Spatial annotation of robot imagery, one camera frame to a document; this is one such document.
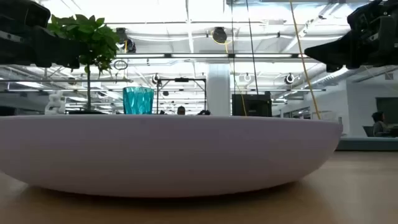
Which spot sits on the teal faceted cup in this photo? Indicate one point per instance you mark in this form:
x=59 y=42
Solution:
x=138 y=101

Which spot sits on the lavender plate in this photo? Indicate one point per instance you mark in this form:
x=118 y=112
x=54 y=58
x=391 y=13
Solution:
x=168 y=155

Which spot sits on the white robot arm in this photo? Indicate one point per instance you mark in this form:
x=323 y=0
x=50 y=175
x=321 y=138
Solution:
x=56 y=104

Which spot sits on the green leafy plant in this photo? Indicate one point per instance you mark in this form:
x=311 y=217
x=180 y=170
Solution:
x=90 y=34

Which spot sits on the black plant pot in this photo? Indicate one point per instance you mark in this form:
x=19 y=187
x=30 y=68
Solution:
x=87 y=112

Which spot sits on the person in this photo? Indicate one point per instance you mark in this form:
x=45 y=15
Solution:
x=181 y=110
x=379 y=124

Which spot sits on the black equipment box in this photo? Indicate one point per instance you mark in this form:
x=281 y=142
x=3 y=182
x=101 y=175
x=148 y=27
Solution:
x=252 y=105

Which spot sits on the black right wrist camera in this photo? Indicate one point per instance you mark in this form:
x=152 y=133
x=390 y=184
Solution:
x=363 y=17

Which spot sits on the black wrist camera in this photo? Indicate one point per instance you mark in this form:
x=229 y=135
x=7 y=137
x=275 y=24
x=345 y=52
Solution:
x=21 y=12
x=363 y=17

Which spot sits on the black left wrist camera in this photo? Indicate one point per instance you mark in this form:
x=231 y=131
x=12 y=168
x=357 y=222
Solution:
x=21 y=12

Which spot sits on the black metal frame stand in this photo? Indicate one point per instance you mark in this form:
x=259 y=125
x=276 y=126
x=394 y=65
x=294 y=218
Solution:
x=182 y=80

